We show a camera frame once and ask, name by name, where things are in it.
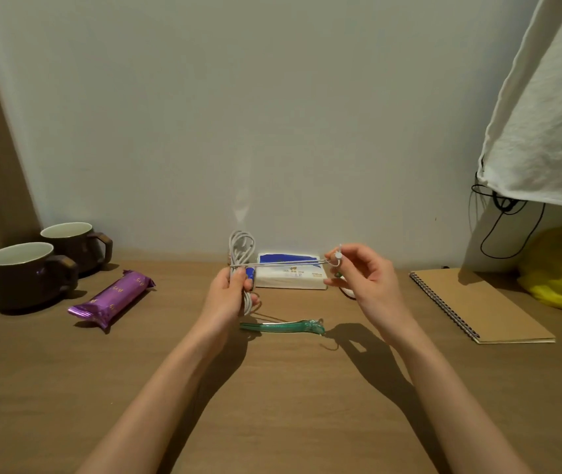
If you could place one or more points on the person's left hand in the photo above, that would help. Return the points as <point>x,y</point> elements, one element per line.
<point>224,306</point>

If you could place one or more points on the person's right hand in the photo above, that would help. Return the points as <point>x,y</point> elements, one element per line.
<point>374,296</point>

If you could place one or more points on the green toothbrush packet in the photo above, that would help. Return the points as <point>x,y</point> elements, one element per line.
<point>281,328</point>

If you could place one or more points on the purple snack wrapper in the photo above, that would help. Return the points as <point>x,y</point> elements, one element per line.
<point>113,298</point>

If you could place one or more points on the brown spiral notebook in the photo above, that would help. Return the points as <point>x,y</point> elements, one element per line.
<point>488,306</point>

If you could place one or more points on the brown mug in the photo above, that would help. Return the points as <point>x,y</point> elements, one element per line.
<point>78,249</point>
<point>19,283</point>

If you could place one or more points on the person's right forearm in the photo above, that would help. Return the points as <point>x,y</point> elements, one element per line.
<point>458,414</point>

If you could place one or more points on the person's left forearm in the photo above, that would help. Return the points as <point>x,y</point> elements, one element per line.
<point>147,419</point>

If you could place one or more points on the white oval earbud case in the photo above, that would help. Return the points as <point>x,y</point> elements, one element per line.
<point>346,292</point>

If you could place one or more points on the blue lip balm stick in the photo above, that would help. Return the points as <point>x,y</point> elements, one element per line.
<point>250,278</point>

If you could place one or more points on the blue white tissue pack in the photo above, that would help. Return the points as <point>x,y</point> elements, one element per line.
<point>290,278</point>

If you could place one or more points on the white hanging cloth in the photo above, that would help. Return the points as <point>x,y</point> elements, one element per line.
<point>547,118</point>

